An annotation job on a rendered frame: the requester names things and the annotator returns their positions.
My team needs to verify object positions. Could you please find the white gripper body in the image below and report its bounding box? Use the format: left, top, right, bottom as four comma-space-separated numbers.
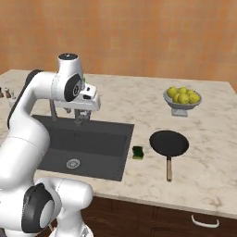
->
54, 92, 102, 113

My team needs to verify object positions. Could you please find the dark grey sink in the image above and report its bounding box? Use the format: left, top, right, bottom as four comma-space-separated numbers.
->
31, 114, 135, 182

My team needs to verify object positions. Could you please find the dark brown drawer front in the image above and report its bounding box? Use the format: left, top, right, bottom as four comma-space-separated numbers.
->
156, 206, 237, 237

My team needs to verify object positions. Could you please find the grey fruit bowl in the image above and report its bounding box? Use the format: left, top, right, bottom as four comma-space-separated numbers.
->
162, 90, 204, 118

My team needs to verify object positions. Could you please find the black pan with wooden handle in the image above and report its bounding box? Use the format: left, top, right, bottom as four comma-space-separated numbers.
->
148, 130, 191, 182

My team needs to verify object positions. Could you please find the green and yellow sponge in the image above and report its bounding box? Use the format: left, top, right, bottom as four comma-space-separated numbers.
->
131, 145, 145, 161

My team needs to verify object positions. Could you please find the grey metal tap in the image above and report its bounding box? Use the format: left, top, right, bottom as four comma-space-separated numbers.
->
49, 99, 59, 121

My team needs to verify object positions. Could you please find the dark brown cupboard front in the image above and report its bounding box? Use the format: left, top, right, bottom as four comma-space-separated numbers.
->
81, 195, 159, 237

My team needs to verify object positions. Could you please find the white drawer handle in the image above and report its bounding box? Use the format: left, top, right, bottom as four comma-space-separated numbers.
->
191, 214, 220, 229

